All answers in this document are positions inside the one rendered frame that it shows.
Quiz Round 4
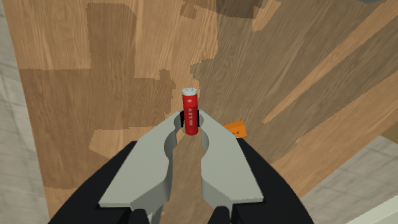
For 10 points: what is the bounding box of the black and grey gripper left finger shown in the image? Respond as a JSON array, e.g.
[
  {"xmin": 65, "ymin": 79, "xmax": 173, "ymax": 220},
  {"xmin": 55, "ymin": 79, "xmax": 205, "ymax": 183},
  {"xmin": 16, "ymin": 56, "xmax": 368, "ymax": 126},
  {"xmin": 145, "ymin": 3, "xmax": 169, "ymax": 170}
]
[{"xmin": 48, "ymin": 110, "xmax": 184, "ymax": 224}]

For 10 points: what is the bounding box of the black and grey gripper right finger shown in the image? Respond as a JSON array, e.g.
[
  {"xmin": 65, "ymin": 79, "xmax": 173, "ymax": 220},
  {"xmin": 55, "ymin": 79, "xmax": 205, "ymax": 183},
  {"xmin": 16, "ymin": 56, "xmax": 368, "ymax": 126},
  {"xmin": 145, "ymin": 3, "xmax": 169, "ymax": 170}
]
[{"xmin": 197, "ymin": 109, "xmax": 314, "ymax": 224}]

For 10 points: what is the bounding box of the red battery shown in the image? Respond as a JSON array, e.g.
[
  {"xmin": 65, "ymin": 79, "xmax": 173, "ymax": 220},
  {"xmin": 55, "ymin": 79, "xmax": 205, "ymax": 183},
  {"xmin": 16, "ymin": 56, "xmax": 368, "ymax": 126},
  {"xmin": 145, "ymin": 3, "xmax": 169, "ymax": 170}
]
[{"xmin": 182, "ymin": 88, "xmax": 198, "ymax": 135}]

